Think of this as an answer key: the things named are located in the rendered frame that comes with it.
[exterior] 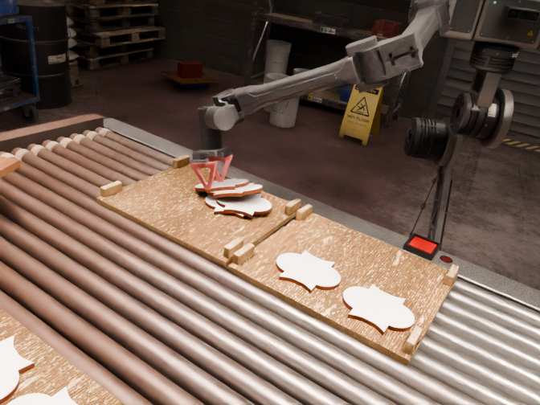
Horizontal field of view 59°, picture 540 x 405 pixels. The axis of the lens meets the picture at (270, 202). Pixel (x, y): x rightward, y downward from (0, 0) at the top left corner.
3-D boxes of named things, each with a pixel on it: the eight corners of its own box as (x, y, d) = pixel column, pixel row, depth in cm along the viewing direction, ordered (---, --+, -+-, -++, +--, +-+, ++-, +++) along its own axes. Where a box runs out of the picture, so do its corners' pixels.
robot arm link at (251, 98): (390, 79, 112) (378, 34, 108) (386, 87, 108) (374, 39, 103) (235, 121, 132) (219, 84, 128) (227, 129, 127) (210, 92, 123)
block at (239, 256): (247, 251, 109) (248, 241, 107) (254, 255, 108) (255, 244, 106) (231, 263, 104) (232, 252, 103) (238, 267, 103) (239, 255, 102)
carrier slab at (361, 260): (306, 214, 131) (308, 210, 130) (456, 279, 113) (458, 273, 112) (227, 271, 104) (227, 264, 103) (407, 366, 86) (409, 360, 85)
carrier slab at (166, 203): (187, 165, 149) (187, 161, 149) (301, 211, 132) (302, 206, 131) (96, 203, 122) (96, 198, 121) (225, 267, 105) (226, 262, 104)
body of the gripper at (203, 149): (230, 152, 130) (227, 124, 128) (216, 158, 120) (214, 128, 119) (207, 153, 132) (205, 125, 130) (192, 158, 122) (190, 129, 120)
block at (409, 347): (411, 333, 91) (415, 323, 90) (421, 338, 90) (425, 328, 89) (401, 351, 87) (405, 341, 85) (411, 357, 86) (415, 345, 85)
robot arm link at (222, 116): (241, 118, 130) (229, 88, 127) (262, 120, 120) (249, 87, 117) (204, 138, 126) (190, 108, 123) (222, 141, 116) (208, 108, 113)
